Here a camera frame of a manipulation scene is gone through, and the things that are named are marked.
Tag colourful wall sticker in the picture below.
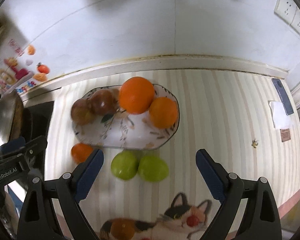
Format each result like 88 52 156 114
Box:
0 38 51 94

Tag small orange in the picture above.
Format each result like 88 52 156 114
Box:
149 97 178 129
71 143 94 164

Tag steel wok lid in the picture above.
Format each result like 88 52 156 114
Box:
0 90 24 146

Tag striped cat table mat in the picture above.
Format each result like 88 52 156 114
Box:
44 70 300 239

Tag dark red apple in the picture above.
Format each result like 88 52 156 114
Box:
88 89 118 115

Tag brown red fruit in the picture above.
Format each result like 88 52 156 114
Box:
110 218 136 240

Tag white wall socket panel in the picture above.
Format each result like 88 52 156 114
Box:
274 0 300 35

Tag reddish apple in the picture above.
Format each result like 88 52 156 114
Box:
71 99 95 125

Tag large orange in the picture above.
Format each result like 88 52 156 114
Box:
119 76 155 114

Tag floral white plate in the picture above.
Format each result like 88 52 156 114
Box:
71 83 180 151

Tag green apple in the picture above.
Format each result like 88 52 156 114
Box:
110 150 139 180
138 154 169 183

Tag dark blue smartphone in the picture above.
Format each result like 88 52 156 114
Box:
272 78 294 115

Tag small yellow scrap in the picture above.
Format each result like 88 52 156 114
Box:
251 139 258 148

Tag white paper napkin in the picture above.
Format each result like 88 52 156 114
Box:
269 101 293 130

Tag black stove top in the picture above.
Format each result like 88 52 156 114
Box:
19 101 54 142

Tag small brown card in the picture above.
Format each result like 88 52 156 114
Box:
280 128 291 142

